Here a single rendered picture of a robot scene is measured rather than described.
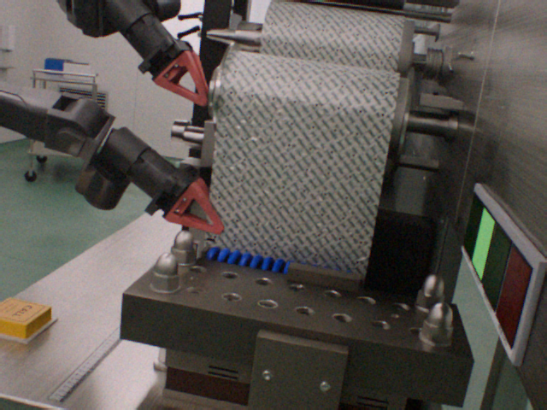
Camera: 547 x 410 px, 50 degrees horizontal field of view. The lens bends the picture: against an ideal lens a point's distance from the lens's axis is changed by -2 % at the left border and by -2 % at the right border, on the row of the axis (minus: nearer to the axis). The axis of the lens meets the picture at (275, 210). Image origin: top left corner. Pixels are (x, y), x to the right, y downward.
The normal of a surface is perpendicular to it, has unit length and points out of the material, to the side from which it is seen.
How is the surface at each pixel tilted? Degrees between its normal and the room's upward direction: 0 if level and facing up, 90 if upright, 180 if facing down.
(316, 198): 90
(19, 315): 0
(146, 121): 90
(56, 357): 0
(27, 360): 0
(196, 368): 90
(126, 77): 90
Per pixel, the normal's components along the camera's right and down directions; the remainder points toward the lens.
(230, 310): 0.13, -0.96
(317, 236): -0.17, 0.22
